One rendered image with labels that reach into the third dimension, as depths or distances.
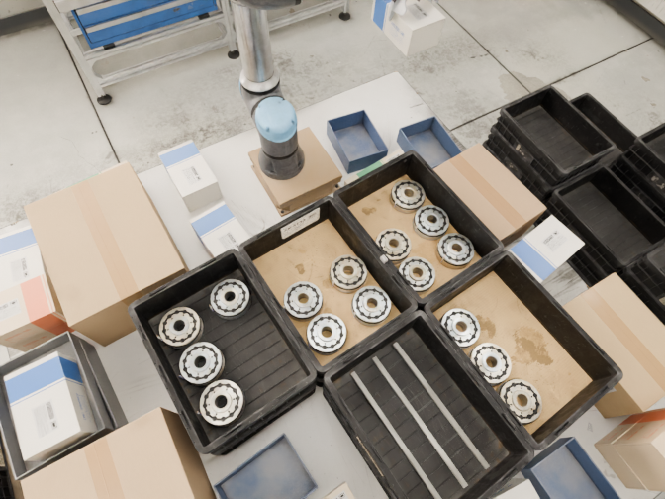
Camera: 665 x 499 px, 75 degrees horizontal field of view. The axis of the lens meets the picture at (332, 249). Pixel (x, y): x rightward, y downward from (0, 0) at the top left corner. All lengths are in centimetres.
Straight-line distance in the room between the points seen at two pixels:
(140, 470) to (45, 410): 26
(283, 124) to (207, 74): 175
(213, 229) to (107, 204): 29
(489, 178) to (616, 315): 51
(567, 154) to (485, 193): 82
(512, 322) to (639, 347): 32
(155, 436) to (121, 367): 33
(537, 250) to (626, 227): 94
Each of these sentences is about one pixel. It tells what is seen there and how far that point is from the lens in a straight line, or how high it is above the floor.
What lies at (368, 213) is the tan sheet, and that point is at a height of 83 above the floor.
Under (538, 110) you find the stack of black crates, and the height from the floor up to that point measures 49.
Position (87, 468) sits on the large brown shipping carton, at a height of 90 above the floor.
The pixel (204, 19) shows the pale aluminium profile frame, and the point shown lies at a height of 30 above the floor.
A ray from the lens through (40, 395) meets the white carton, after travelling 123.
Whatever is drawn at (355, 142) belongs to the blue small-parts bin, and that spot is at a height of 70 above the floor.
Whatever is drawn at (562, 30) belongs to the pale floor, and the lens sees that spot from 373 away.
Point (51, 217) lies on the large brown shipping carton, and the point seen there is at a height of 90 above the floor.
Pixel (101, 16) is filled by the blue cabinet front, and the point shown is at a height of 47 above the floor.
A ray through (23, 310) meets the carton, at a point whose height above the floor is 85.
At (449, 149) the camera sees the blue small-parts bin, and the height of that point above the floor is 73.
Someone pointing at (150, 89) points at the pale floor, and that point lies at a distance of 299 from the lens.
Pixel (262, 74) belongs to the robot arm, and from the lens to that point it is 133.
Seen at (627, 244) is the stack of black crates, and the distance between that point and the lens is 220.
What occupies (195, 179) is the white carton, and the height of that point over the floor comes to 79.
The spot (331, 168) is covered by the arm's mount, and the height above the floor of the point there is 78.
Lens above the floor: 194
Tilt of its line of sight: 63 degrees down
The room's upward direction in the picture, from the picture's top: 5 degrees clockwise
